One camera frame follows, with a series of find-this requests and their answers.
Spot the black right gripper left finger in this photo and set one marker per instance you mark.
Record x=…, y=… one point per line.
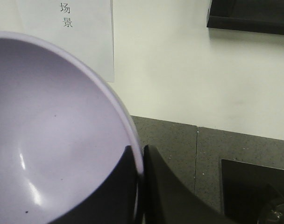
x=115, y=201

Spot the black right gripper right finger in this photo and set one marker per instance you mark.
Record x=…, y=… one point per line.
x=167, y=200

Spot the purple plastic bowl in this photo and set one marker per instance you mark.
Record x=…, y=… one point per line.
x=62, y=131

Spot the black gas stove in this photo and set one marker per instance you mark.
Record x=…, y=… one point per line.
x=252, y=194

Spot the white paper sign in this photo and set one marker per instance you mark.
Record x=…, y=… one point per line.
x=81, y=27

